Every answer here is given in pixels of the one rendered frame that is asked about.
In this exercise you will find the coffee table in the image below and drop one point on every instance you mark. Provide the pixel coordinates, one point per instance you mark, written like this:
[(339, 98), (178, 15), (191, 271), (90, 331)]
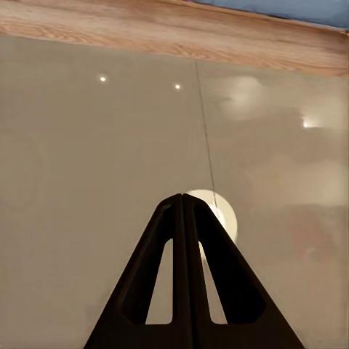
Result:
[(93, 138)]

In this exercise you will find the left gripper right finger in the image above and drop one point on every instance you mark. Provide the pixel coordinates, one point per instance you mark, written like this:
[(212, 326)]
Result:
[(253, 320)]

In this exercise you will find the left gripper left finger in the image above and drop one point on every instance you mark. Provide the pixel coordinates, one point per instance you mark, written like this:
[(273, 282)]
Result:
[(122, 323)]

